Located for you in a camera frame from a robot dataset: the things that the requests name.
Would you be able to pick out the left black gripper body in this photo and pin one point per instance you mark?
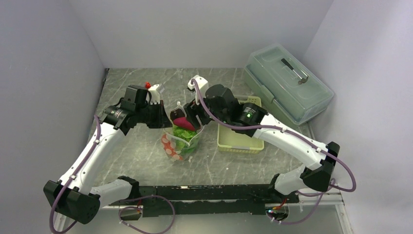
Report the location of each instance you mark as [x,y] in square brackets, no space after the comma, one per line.
[149,114]

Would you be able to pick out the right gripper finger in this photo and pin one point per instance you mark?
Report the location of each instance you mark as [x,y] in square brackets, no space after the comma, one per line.
[190,107]
[194,117]

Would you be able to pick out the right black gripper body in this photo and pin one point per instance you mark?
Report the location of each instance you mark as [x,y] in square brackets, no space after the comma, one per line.
[220,115]

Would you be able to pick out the purple eggplant toy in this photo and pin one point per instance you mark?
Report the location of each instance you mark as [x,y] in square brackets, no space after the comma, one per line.
[182,122]

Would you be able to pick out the dark purple mangosteen toy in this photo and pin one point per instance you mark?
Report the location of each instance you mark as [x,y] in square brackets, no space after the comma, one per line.
[177,113]

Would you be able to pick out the green cabbage toy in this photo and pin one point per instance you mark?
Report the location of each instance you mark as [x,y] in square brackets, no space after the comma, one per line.
[190,138]

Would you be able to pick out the clear dotted zip bag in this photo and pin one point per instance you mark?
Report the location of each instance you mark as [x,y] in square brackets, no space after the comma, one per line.
[169,131]

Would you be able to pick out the pale green plastic basket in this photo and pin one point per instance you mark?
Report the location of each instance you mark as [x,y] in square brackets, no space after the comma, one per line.
[230,141]

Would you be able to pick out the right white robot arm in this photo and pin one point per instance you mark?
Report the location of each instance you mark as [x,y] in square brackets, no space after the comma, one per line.
[318,159]

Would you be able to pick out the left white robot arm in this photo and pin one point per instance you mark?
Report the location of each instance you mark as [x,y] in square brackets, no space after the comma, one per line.
[74,195]

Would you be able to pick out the clear lidded storage box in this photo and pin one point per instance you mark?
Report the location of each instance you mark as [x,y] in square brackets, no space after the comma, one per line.
[278,88]

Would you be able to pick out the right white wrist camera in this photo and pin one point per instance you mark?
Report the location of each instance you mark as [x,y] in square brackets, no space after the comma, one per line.
[199,85]

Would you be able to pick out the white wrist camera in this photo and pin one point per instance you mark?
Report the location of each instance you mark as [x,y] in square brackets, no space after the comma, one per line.
[154,93]
[199,85]

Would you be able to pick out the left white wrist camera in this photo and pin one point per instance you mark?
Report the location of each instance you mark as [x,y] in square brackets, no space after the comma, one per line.
[154,93]

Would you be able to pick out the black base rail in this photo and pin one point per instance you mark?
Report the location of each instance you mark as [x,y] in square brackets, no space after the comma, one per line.
[252,199]

